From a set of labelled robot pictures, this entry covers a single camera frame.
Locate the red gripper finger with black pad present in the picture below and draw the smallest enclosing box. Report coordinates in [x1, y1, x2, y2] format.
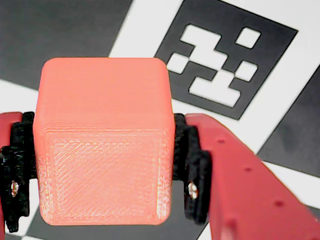
[0, 111, 38, 235]
[172, 112, 320, 240]

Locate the orange cube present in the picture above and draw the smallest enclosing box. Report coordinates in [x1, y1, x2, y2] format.
[32, 56, 176, 226]

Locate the black white marker checkerboard mat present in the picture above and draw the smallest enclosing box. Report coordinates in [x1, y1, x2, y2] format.
[0, 0, 320, 240]

